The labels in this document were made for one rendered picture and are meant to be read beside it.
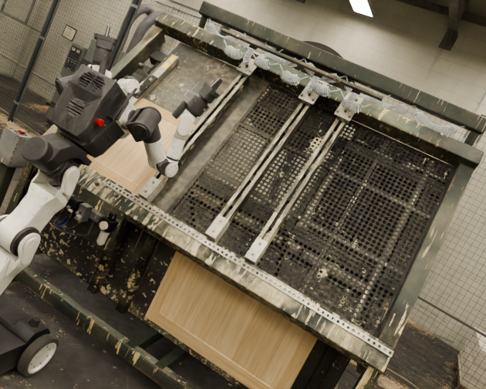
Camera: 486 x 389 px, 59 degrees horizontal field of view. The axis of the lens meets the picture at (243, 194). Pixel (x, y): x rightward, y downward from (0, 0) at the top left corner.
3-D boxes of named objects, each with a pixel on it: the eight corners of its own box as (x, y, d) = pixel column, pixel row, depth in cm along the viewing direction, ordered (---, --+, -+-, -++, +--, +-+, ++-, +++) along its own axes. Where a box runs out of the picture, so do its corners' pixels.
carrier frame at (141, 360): (-20, 272, 259) (29, 148, 247) (115, 245, 390) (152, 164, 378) (299, 512, 200) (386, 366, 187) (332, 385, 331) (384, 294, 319)
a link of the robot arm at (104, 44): (94, 36, 232) (89, 58, 232) (93, 31, 223) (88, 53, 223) (118, 43, 236) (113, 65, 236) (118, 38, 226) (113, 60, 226)
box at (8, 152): (-9, 157, 227) (4, 126, 224) (10, 159, 238) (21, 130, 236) (7, 167, 224) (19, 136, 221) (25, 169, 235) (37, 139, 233)
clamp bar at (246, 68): (137, 197, 234) (126, 174, 213) (251, 62, 281) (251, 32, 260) (152, 206, 232) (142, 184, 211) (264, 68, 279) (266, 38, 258)
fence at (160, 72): (74, 160, 247) (72, 157, 243) (173, 59, 285) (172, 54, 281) (80, 164, 246) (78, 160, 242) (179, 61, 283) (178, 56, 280)
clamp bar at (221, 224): (203, 236, 223) (197, 216, 202) (311, 89, 270) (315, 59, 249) (219, 246, 220) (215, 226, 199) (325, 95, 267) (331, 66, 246)
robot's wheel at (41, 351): (22, 362, 189) (59, 331, 204) (15, 355, 190) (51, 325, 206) (25, 385, 201) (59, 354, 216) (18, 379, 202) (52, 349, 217)
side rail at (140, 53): (47, 147, 259) (39, 136, 249) (159, 38, 303) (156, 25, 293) (55, 152, 257) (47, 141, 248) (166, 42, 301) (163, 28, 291)
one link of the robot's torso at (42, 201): (8, 257, 180) (69, 164, 185) (-20, 237, 185) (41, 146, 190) (32, 260, 194) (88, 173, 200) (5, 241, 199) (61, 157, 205)
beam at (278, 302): (32, 161, 254) (24, 151, 245) (47, 147, 259) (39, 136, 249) (378, 376, 195) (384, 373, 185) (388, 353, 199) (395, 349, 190)
